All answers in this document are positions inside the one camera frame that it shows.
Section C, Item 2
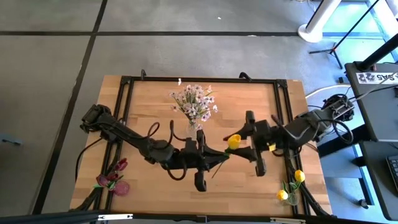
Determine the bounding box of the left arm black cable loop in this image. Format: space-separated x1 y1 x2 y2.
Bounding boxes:
169 119 188 142
164 161 188 182

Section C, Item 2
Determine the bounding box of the black aluminium table frame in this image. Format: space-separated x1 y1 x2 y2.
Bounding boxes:
70 68 332 218

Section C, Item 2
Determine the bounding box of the small red glass vase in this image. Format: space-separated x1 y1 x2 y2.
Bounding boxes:
112 180 131 197

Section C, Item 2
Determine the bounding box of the yellow artificial tulip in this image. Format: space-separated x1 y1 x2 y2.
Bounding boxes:
276 189 292 202
290 169 307 200
211 134 242 179

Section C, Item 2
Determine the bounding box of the black tripod stand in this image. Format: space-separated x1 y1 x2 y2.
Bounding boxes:
308 0 382 70

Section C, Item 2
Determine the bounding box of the dark grey desk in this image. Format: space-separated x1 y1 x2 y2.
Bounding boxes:
359 141 398 221

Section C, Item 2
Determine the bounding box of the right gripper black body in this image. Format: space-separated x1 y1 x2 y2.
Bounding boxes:
246 110 282 177

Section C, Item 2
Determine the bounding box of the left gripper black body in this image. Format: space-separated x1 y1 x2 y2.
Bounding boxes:
175 129 208 192

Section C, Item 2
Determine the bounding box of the black keyboard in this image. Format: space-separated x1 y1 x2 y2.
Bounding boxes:
385 154 398 194

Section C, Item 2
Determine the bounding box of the dark red artificial tulip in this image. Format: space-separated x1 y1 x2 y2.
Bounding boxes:
93 174 111 189
107 171 121 187
114 157 129 172

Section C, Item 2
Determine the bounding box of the black slanted pole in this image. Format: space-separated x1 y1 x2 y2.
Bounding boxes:
356 32 398 72

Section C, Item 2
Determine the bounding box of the small clear glass vase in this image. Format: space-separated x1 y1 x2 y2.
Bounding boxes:
285 192 300 207

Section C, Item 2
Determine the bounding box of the white printed label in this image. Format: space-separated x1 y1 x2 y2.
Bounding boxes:
356 72 398 85

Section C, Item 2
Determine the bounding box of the pale pink flower bunch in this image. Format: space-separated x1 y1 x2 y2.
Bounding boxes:
169 83 219 131

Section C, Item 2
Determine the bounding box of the white post with round base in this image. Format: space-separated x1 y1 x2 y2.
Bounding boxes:
297 0 343 44

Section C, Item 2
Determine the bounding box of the dark grey cart top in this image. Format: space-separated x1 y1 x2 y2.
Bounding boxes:
344 61 398 142

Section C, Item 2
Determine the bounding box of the black stand beam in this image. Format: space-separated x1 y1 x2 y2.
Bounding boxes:
0 210 398 224

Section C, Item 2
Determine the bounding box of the white floor cable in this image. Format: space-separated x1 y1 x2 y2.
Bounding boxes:
305 83 354 100

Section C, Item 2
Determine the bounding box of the silver metal bracket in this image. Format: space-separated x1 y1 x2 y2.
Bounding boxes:
98 213 134 222
269 217 306 223

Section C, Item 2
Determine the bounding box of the tall faceted clear glass vase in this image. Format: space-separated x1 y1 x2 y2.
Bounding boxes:
185 119 200 141

